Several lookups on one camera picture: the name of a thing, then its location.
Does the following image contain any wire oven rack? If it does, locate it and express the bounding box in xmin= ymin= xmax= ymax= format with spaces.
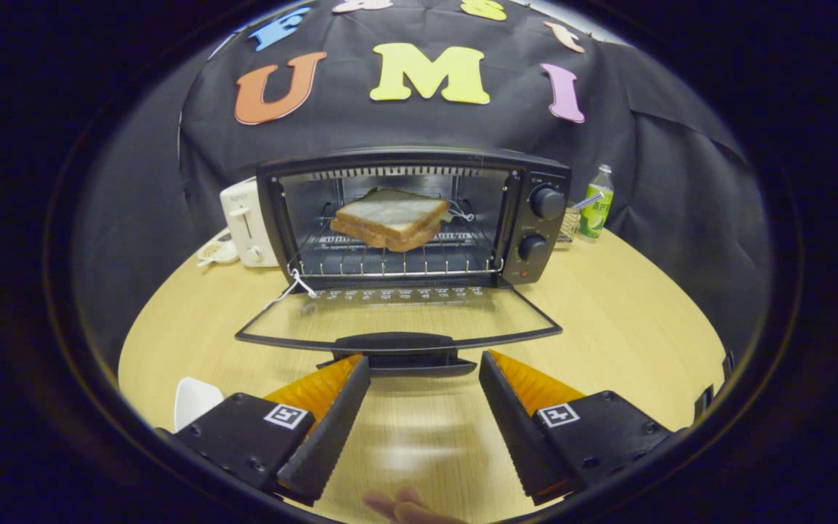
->
xmin=294 ymin=211 xmax=505 ymax=279

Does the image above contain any green label plastic bottle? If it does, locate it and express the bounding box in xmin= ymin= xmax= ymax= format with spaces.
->
xmin=579 ymin=164 xmax=615 ymax=239

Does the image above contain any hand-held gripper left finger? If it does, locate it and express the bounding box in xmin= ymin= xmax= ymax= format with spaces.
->
xmin=172 ymin=354 xmax=372 ymax=507

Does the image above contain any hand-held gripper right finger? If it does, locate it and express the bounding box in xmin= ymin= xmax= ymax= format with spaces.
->
xmin=479 ymin=349 xmax=674 ymax=505

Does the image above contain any toasted bread sandwich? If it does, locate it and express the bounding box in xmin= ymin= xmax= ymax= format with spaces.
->
xmin=330 ymin=188 xmax=450 ymax=253

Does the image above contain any small dark object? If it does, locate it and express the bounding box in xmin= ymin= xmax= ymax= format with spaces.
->
xmin=693 ymin=352 xmax=736 ymax=424

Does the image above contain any black toaster oven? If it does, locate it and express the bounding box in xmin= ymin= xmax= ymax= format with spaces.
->
xmin=235 ymin=148 xmax=572 ymax=377

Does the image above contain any small wire basket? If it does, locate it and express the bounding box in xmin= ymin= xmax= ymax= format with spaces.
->
xmin=556 ymin=204 xmax=583 ymax=248

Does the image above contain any white pop-up toaster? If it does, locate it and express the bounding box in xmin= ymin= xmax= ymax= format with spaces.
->
xmin=220 ymin=177 xmax=279 ymax=269

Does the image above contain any white plate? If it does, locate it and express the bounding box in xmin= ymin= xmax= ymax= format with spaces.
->
xmin=174 ymin=376 xmax=225 ymax=432

